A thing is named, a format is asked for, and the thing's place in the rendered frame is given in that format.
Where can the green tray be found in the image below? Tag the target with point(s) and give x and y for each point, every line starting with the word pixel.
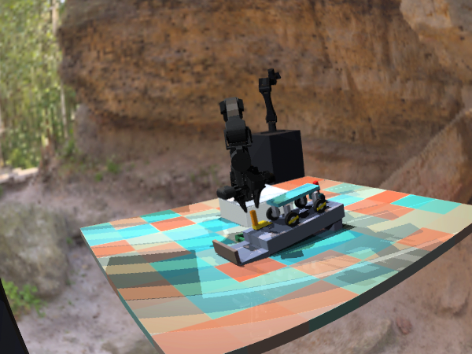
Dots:
pixel 239 238

